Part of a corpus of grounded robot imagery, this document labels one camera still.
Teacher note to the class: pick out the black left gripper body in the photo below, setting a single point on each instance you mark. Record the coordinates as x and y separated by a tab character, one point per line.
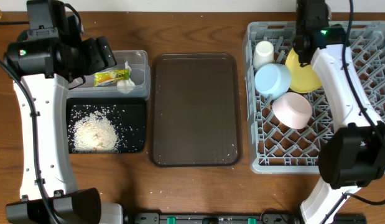
102	51

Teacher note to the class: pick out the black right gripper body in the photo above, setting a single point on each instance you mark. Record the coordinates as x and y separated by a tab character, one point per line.
295	46

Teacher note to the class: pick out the green snack wrapper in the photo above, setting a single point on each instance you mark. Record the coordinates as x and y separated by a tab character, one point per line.
111	76

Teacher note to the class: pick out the yellow plate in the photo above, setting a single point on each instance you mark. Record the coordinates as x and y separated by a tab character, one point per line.
303	79

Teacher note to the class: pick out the cream plastic cup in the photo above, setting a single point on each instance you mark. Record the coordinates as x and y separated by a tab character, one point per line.
263	54

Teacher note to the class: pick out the white tissue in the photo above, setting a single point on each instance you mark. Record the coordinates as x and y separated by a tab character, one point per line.
125	85

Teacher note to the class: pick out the light blue bowl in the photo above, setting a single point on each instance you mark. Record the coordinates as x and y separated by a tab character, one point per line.
272	79

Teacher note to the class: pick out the white pink bowl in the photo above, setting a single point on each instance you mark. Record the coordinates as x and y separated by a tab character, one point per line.
292	110

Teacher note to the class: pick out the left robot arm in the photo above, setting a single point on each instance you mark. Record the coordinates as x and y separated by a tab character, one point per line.
42	63

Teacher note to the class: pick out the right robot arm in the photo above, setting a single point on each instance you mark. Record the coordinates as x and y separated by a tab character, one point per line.
355	155

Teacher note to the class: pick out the grey dishwasher rack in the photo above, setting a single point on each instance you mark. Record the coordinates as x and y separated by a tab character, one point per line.
277	149

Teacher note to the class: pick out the clear plastic bin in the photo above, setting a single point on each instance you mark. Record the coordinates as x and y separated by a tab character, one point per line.
140	75

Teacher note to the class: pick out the black tray bin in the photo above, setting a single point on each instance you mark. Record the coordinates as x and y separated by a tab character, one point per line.
127	114

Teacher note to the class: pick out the pile of rice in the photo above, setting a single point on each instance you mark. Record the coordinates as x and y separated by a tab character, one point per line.
94	133

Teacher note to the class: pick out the brown serving tray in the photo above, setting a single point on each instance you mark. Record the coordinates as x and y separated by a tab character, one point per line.
195	111

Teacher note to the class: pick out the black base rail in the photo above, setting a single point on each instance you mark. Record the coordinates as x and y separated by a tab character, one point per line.
267	218

